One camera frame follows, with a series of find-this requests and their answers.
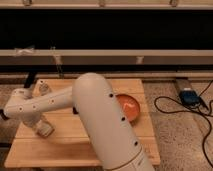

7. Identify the orange plate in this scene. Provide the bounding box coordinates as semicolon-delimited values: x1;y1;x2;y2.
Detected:
116;94;140;122

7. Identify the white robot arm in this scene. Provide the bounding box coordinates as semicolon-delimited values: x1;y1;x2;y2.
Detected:
3;73;155;171

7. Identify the long metal rail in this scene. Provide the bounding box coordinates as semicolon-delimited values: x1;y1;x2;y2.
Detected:
0;49;213;66

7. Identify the black cable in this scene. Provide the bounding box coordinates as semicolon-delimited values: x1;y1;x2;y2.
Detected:
153;79;213;169

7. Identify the wooden table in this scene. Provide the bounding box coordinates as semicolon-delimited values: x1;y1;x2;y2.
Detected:
4;79;160;168

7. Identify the white sponge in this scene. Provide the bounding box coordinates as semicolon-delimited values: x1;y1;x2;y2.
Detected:
35;120;54;138

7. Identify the blue power box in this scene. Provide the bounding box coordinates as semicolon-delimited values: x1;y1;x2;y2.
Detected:
179;89;199;106

